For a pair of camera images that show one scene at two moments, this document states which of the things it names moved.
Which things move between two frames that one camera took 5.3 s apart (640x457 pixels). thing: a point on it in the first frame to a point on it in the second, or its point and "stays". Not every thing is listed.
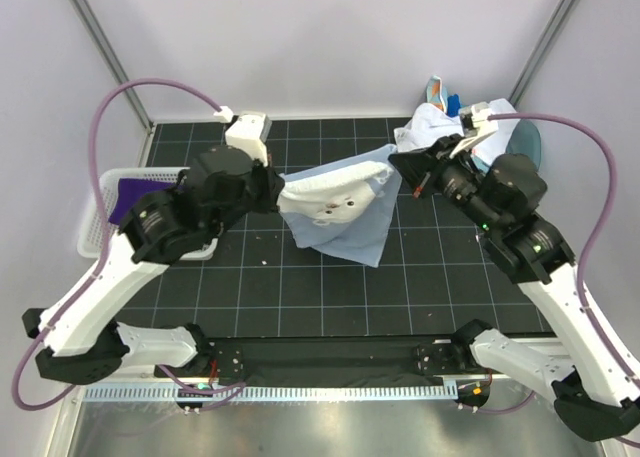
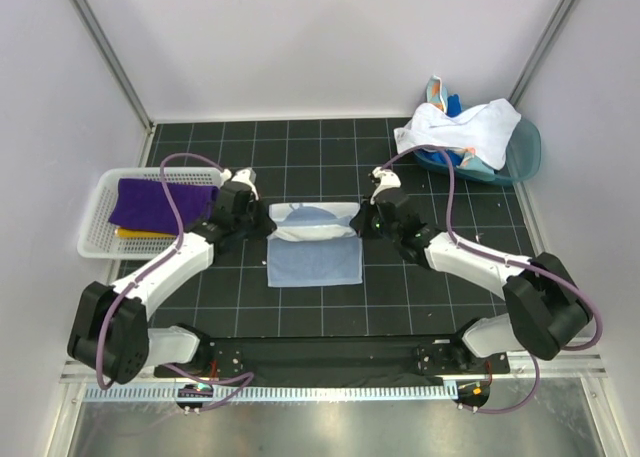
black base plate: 330,362 stays
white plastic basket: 88,240 stays
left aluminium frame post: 104,46 stays
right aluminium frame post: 548,40 stays
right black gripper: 423,169 to 360,222
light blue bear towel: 345,205 to 313,244
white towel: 429,124 stays
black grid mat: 271,278 stays
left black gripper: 272,185 to 266,225
